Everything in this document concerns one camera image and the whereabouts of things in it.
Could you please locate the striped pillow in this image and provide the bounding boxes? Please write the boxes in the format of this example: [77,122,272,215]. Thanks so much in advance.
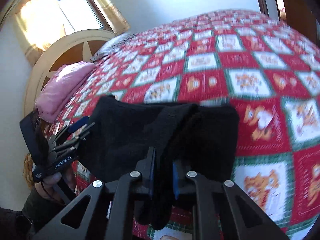
[91,32,135,62]

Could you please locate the brown wooden door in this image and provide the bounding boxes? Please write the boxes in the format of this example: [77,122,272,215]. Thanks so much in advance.
[284,0,319,44]

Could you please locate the red patchwork bedspread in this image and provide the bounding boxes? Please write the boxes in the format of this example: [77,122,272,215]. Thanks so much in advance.
[44,10,319,239]

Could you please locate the beige curtain right panel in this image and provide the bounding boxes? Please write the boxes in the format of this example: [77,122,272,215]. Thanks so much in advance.
[93,0,130,36]

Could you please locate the black pants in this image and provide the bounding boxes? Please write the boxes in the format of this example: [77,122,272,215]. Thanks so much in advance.
[79,96,239,230]

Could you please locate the folded pink blanket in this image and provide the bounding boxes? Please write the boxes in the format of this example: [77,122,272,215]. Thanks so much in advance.
[35,61,96,122]

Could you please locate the dark jacket left forearm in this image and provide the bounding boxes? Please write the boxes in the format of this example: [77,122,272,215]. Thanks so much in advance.
[1,187,65,239]

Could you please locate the window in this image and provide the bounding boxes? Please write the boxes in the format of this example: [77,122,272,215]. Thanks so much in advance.
[58,0,111,35]

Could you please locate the cream wooden headboard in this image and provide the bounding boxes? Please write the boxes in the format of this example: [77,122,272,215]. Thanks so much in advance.
[22,29,115,116]

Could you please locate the person's left hand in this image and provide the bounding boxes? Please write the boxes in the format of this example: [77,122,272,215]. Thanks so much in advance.
[35,166,76,202]

